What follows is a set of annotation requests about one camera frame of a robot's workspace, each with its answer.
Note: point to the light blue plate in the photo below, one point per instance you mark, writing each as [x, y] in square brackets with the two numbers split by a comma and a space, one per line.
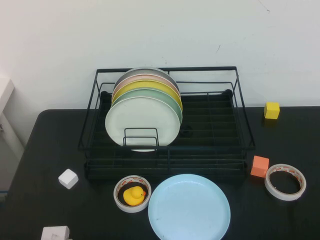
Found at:
[187, 207]

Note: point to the green plate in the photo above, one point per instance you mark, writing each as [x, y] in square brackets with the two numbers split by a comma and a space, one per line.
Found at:
[155, 93]

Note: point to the yellow plate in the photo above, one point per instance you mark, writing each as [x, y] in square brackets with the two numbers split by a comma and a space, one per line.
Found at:
[145, 84]

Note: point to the pink plate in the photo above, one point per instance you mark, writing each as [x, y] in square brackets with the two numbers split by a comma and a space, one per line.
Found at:
[140, 77]

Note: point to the grey plate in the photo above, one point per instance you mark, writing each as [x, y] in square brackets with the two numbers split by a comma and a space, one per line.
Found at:
[142, 71]

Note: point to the black drip tray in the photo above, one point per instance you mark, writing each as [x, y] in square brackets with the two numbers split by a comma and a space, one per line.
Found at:
[200, 176]

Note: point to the yellow rubber duck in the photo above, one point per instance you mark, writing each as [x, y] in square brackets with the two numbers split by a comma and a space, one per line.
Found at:
[132, 196]

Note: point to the white tape roll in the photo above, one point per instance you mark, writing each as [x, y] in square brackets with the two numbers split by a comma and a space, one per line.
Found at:
[282, 196]
[130, 209]

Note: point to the white foam cube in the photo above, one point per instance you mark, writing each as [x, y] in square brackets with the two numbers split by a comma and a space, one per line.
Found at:
[68, 178]

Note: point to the orange foam cube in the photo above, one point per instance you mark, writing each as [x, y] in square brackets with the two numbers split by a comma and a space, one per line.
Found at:
[259, 167]

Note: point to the yellow foam cube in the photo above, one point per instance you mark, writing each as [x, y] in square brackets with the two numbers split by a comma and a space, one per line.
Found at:
[272, 110]

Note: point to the white power adapter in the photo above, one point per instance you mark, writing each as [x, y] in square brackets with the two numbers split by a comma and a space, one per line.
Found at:
[53, 233]

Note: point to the white cabinet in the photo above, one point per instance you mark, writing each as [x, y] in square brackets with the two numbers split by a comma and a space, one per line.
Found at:
[6, 92]

